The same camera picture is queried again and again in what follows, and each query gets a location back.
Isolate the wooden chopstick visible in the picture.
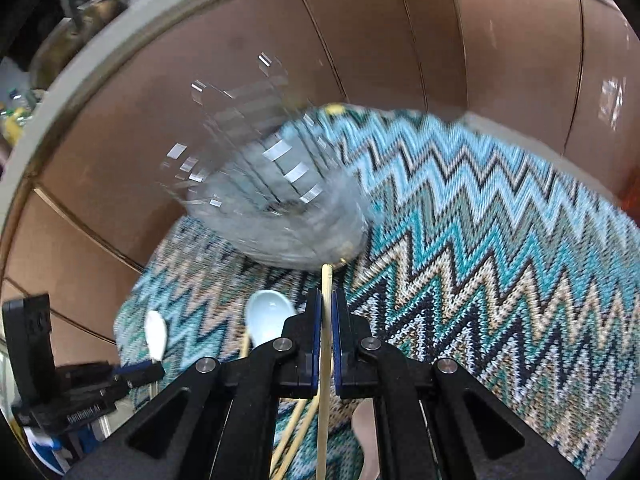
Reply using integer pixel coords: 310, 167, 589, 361
316, 263, 333, 480

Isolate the pink ceramic spoon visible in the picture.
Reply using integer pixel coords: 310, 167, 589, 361
352, 399, 380, 480

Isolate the white ceramic spoon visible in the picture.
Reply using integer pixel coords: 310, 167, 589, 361
244, 289, 296, 347
144, 310, 168, 362

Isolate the zigzag patterned table cloth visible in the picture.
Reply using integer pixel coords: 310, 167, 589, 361
114, 107, 639, 474

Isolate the bronze wok with lid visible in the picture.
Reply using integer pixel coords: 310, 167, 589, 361
29, 0, 130, 91

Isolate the wire utensil holder clear base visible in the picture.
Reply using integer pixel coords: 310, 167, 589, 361
158, 52, 371, 271

